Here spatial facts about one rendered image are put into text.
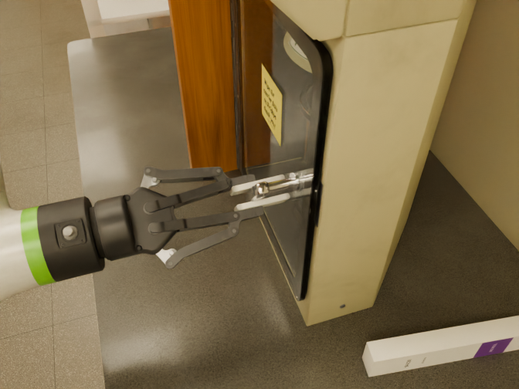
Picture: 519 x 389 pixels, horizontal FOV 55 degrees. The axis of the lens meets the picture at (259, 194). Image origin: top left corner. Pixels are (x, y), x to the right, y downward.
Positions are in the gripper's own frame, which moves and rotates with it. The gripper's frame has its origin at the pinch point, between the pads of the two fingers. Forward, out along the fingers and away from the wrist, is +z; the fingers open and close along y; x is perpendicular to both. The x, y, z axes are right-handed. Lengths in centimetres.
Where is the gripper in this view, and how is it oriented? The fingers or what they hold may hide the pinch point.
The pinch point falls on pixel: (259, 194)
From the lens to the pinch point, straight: 64.4
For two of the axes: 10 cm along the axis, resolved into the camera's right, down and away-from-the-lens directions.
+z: 9.5, -2.2, 2.2
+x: -1.8, 1.8, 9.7
